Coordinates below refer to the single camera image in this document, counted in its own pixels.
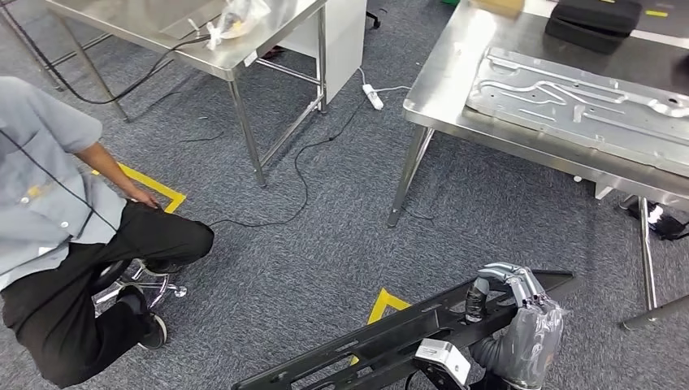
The black zip case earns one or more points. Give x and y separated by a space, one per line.
592 21

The black power adapter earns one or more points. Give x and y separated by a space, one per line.
665 223

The person's left hand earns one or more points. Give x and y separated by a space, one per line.
141 196

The person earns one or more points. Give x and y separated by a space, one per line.
54 215

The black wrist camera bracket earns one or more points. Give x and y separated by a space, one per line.
436 381

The white cabinet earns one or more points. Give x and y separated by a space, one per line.
344 48

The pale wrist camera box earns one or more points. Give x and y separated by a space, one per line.
441 360

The person's left forearm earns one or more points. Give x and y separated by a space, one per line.
102 164

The stainless steel table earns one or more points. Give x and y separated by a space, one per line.
134 27

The yellow floor tape square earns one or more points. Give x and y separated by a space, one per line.
385 304
156 185

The red bag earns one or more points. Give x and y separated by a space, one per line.
274 53

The clear plastic bag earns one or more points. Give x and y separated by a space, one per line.
239 19

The long black plastic part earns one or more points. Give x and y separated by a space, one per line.
409 328

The stainless steel workbench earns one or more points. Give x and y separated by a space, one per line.
447 91

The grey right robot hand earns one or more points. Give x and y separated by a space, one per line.
538 339

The chrome swivel stool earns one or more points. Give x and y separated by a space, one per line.
180 291

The white power strip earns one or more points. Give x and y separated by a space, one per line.
373 97

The stamped steel panel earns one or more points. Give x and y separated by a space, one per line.
565 107

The cardboard box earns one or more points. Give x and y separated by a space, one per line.
498 6

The black office chair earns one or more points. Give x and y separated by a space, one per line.
373 21

